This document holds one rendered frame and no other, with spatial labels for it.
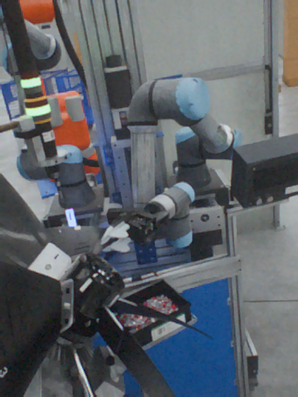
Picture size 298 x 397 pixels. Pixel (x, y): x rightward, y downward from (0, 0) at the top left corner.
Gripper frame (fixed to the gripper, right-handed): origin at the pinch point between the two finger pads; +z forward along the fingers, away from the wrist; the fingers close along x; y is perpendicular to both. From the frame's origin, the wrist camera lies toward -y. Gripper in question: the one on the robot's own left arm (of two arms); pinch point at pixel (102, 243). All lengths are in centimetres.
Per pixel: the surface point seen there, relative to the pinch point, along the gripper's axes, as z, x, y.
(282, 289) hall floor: -145, 119, -1
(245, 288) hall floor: -135, 121, -21
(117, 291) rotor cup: 14.9, -4.6, 19.4
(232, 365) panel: -49, 84, 14
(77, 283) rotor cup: 19.8, -7.4, 13.8
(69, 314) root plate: 24.0, -3.4, 15.1
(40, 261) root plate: 20.7, -9.1, 3.9
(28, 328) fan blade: 35.9, -13.8, 21.7
